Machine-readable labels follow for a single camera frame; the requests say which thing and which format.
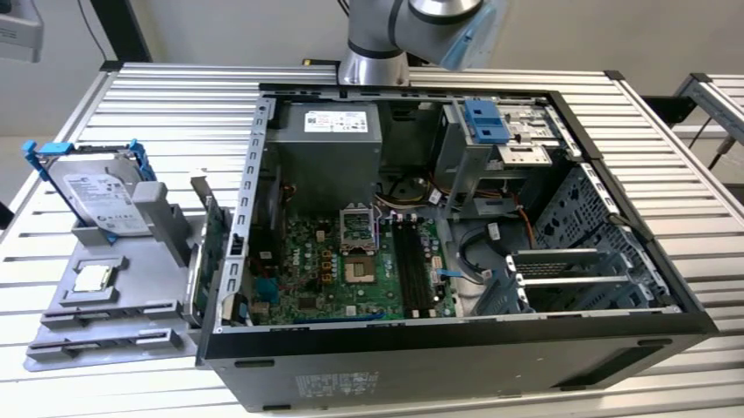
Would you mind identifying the black case fan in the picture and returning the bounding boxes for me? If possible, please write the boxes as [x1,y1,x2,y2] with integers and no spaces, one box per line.
[247,173,287,271]

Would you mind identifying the CPU socket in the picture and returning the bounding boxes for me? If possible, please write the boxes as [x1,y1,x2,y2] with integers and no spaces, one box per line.
[343,255,380,285]

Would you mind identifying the grey parts rack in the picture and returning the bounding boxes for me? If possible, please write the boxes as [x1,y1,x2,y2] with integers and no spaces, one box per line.
[19,180,204,374]

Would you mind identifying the green motherboard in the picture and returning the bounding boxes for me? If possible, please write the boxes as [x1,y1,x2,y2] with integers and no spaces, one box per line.
[248,212,460,326]

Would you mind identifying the grey power supply unit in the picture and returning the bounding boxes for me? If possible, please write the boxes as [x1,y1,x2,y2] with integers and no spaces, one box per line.
[269,99,384,214]

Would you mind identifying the metal socket cover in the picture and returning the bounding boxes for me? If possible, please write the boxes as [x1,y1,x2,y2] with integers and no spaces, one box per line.
[337,203,379,256]

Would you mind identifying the black PC case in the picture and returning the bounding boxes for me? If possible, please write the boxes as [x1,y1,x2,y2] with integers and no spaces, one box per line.
[193,82,721,413]

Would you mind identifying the black upright post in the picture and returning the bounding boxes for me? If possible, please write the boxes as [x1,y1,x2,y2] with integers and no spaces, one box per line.
[85,0,153,73]

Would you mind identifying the black flat data cable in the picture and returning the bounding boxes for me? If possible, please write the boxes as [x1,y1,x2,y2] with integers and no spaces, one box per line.
[456,226,496,285]

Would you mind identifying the green graphics card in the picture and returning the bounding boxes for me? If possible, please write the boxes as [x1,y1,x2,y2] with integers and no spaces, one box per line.
[188,172,233,330]

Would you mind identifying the perforated metal disk bay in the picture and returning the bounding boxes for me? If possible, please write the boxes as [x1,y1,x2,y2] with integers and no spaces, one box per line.
[503,246,678,315]

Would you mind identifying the blue plastic drive carrier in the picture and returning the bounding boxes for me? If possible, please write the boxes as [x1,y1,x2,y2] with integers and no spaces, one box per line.
[463,99,510,145]

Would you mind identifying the aluminium side table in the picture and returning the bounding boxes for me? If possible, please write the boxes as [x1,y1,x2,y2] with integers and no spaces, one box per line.
[673,71,744,145]

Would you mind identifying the orange red power wires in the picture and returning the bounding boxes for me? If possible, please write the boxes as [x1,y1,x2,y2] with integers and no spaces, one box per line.
[472,186,539,253]

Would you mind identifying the blue expansion slot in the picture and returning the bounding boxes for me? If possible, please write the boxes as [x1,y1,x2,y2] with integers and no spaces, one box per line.
[292,311,406,326]

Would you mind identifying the yellow black wire bundle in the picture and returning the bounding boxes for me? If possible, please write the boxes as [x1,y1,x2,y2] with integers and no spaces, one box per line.
[373,191,419,210]

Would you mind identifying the grey hanging cable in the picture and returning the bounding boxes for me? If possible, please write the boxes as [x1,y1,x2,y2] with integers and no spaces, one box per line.
[705,130,731,171]

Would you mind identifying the hard disk in blue carrier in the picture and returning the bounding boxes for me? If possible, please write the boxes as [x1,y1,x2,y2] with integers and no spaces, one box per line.
[19,138,157,239]

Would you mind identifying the teal board connector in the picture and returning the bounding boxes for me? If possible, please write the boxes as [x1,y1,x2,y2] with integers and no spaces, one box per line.
[252,277,281,303]

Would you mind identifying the silver optical drive cage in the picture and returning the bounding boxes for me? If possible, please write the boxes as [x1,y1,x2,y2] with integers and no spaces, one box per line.
[432,102,568,219]

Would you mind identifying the silver CPU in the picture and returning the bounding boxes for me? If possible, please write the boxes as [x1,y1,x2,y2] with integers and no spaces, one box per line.
[68,264,114,292]

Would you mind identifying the black RAM slot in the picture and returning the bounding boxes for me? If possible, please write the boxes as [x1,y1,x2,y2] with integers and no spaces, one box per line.
[407,212,439,319]
[385,212,415,319]
[399,212,430,319]
[392,212,422,319]

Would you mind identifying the grey box device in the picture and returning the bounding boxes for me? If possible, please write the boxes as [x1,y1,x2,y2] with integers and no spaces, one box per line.
[0,0,45,64]

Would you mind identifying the large black table bracket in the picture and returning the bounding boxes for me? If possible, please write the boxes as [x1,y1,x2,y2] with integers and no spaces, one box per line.
[641,94,693,128]

